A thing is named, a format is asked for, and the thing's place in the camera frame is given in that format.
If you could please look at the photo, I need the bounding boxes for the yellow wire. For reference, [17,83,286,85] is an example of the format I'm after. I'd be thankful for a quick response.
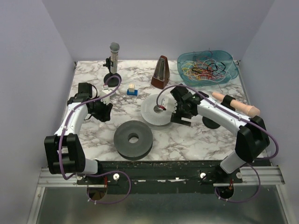
[182,67,208,81]

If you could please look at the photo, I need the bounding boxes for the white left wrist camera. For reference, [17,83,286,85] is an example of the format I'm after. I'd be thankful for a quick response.
[100,88,115,105]

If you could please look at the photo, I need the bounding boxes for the white perforated cable spool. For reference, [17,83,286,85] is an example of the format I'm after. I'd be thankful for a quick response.
[141,94,171,126]

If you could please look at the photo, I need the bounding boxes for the black cable spool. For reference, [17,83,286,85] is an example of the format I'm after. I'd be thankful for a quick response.
[114,120,153,161]

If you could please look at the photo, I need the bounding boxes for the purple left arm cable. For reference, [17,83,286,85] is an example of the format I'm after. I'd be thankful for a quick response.
[57,76,132,206]

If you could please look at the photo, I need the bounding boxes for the pink microphone on stand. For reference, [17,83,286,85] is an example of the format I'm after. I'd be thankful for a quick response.
[202,91,261,130]

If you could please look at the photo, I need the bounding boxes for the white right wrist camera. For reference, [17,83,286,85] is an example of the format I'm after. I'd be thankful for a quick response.
[159,98,169,111]

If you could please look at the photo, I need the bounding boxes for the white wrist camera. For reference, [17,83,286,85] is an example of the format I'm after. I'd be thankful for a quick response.
[100,88,115,105]
[159,98,169,111]

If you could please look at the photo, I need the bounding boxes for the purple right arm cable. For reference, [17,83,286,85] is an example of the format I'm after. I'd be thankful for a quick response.
[156,84,280,203]

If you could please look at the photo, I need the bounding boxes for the silver glitter microphone on stand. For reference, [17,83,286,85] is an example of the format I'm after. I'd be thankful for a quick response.
[103,42,121,87]

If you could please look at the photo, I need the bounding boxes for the teal plastic bin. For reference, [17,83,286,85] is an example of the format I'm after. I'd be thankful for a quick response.
[177,50,239,87]

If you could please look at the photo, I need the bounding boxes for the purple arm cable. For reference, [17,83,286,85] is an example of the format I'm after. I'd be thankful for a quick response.
[57,76,132,206]
[156,84,280,203]

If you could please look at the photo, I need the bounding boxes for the aluminium rail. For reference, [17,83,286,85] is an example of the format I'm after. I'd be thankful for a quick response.
[37,166,285,187]

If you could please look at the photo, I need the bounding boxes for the blue and white toy bricks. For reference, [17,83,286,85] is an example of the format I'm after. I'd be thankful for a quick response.
[127,84,138,96]

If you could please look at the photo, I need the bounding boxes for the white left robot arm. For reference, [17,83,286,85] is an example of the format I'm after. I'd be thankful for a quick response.
[44,83,114,175]

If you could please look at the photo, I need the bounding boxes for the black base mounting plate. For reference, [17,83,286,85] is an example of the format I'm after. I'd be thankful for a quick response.
[77,161,242,195]

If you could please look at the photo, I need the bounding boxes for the brown wooden metronome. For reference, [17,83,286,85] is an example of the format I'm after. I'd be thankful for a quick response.
[151,56,170,89]

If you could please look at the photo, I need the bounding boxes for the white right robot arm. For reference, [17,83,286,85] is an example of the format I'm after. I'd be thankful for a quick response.
[157,84,270,174]

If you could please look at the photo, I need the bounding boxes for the black ribbon cable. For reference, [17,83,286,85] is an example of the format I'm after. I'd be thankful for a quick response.
[191,62,226,73]

